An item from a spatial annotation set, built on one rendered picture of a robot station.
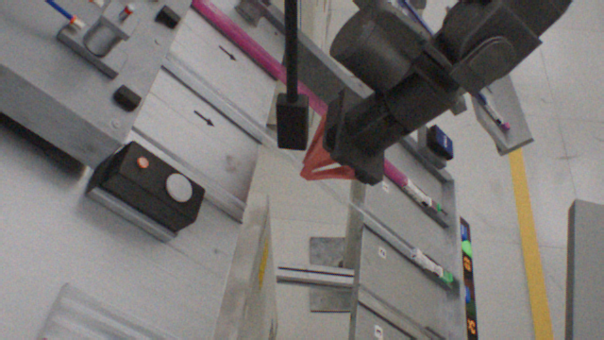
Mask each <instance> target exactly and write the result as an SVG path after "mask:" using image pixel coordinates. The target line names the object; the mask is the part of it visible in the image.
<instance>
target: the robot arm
mask: <svg viewBox="0 0 604 340"><path fill-rule="evenodd" d="M573 1H574V0H459V1H458V2H457V3H456V4H455V5H454V6H453V7H452V8H451V9H450V10H449V11H448V13H447V14H446V16H445V18H444V20H443V24H442V28H441V29H439V30H438V31H437V32H436V33H435V34H434V35H433V36H432V37H431V36H430V35H429V34H428V33H427V32H426V31H425V30H424V29H423V28H422V27H421V26H420V25H419V24H417V23H416V22H415V21H413V20H412V19H410V18H409V17H408V16H407V15H405V14H404V13H403V12H401V11H400V10H399V9H398V8H396V7H395V6H393V5H392V2H390V1H389V2H388V1H387V0H372V1H371V2H370V3H369V4H368V5H367V6H366V7H365V8H362V9H361V10H359V11H358V12H355V13H354V14H353V15H352V16H351V17H350V18H349V19H348V20H347V21H346V22H345V23H344V24H343V26H342V27H341V28H340V30H339V31H338V32H337V34H336V36H335V37H334V39H333V41H332V43H331V45H330V48H329V55H330V56H331V57H333V58H334V59H335V60H336V61H338V62H339V63H340V64H341V65H342V66H343V67H344V68H345V69H346V70H348V71H349V72H350V73H351V74H352V75H354V76H355V77H356V78H358V79H359V80H360V81H361V82H362V83H364V84H365V85H366V86H367V87H369V88H370V89H371V90H372V91H373V93H371V94H369V95H368V96H367V97H365V98H362V97H361V96H360V95H358V94H357V93H355V92H354V91H353V90H352V89H350V88H349V87H347V86H346V87H344V88H343V89H341V90H340V91H339V92H338V93H337V95H338V96H337V97H336V98H335V99H333V100H332V101H331V102H330V103H328V105H327V111H325V112H324V113H323V115H322V118H321V120H320V122H319V125H318V127H317V129H316V131H315V133H314V136H313V138H312V140H311V143H310V146H309V148H308V150H307V152H306V155H305V158H306V159H307V161H306V162H305V164H304V166H303V168H302V170H301V172H300V174H299V176H300V177H302V178H303V179H305V180H307V181H310V180H318V179H356V180H358V181H360V182H361V183H363V184H369V185H370V186H374V185H376V184H377V183H379V182H381V181H382V180H383V163H384V150H385V149H387V148H388V147H390V146H392V145H394V144H395V143H397V142H398V141H400V140H402V139H403V138H405V137H406V136H408V135H410V134H411V133H413V132H414V131H416V130H417V129H418V128H420V127H422V126H424V125H425V124H427V123H428V122H430V121H432V120H433V119H435V118H436V117H438V116H440V115H441V114H443V113H444V112H446V111H448V110H450V109H451V108H453V107H454V106H456V105H457V104H458V103H459V92H458V89H459V88H460V86H462V87H463V88H464V89H465V90H466V91H467V92H468V93H470V94H471V95H472V96H475V95H476V94H477V93H478V92H479V91H481V90H482V89H483V88H484V87H485V86H486V85H488V86H490V85H491V84H493V83H494V82H495V81H497V80H499V79H501V78H503V77H505V76H507V75H508V74H509V73H510V72H511V71H512V70H513V69H514V68H515V67H517V66H518V65H519V64H520V63H521V62H522V61H523V60H524V59H526V58H527V57H528V56H529V55H530V54H531V53H532V52H533V51H534V50H536V49H537V48H538V47H539V46H540V45H541V44H542V43H543V41H542V40H541V39H540V37H541V36H542V35H543V34H544V33H545V32H546V31H547V30H548V29H549V28H551V27H552V26H553V24H555V23H556V22H557V21H558V20H560V19H561V18H562V16H563V15H564V14H565V12H567V10H568V9H569V7H570V5H571V3H572V2H573ZM333 163H338V164H339V165H341V166H339V167H335V168H330V169H326V170H321V171H317V172H312V170H313V168H314V167H315V166H316V167H318V168H321V167H324V166H328V165H331V164H333Z"/></svg>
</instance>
